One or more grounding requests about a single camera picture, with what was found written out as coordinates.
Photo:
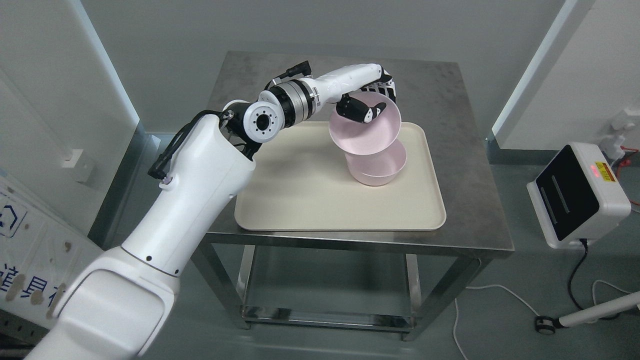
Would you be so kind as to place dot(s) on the pink bowl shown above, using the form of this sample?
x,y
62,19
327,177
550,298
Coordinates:
x,y
378,169
366,138

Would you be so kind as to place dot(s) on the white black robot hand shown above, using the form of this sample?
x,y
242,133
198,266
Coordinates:
x,y
342,87

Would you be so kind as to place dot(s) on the white black device box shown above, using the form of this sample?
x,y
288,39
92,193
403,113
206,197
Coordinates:
x,y
577,198

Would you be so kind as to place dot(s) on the white wall outlet right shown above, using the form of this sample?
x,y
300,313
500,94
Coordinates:
x,y
624,122

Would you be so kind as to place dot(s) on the stainless steel table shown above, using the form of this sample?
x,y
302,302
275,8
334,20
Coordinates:
x,y
435,266

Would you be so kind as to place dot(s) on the white wall socket box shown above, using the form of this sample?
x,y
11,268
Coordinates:
x,y
80,167

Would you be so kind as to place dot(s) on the beige plastic tray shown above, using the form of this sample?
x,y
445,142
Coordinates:
x,y
301,183

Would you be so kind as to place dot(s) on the white wheeled stand leg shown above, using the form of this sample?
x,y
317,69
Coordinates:
x,y
549,325

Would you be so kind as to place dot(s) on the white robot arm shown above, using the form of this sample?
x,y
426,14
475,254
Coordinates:
x,y
118,305

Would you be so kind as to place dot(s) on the white signboard with blue text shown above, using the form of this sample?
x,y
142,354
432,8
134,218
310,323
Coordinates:
x,y
40,257

